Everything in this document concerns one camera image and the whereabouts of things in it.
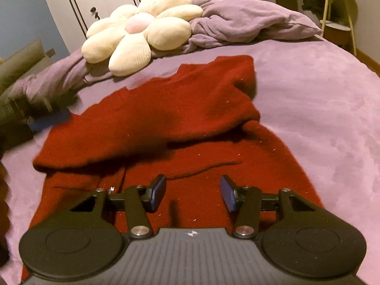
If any purple covered bed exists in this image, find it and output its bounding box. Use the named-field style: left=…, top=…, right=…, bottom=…
left=0, top=33, right=380, bottom=285

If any dark red knit sweater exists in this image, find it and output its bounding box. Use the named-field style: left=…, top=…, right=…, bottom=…
left=32, top=55, right=324, bottom=244

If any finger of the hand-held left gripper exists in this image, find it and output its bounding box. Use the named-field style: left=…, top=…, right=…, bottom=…
left=28, top=110, right=72, bottom=133

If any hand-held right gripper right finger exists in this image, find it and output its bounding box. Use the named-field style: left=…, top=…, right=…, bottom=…
left=220, top=176, right=319, bottom=239

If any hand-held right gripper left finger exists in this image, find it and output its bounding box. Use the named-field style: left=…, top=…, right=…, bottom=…
left=70, top=175, right=167, bottom=239

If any yellow round side table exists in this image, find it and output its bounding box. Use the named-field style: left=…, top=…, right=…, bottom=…
left=313, top=0, right=358, bottom=57

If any cream flower-shaped pillow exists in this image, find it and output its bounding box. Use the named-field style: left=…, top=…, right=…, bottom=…
left=81, top=0, right=204, bottom=77

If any crumpled purple blanket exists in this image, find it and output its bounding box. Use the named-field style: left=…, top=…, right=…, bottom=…
left=9, top=0, right=323, bottom=110

